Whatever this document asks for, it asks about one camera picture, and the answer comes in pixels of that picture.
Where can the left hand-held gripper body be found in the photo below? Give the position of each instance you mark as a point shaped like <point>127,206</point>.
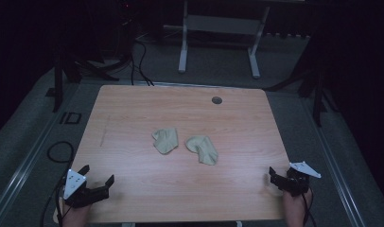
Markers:
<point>74,185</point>

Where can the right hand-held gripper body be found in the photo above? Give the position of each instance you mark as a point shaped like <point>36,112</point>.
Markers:
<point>299,178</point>

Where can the curved beige sock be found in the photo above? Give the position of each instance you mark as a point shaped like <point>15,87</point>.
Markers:
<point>204,149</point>

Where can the person's right hand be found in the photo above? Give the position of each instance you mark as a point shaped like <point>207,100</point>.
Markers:
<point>294,209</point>

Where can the person's left hand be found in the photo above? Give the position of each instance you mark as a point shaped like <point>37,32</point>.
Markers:
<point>74,217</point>

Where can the black tripod stand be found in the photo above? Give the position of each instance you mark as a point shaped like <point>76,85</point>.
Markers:
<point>316,78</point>
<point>67,63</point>

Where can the aluminium floor rail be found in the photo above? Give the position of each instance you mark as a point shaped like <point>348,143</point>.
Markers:
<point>335,167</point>
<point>26,160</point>

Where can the black rectangular floor bracket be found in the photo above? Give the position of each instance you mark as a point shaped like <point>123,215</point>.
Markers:
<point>71,118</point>

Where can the white metal desk frame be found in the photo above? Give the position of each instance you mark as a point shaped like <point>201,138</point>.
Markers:
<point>218,25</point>

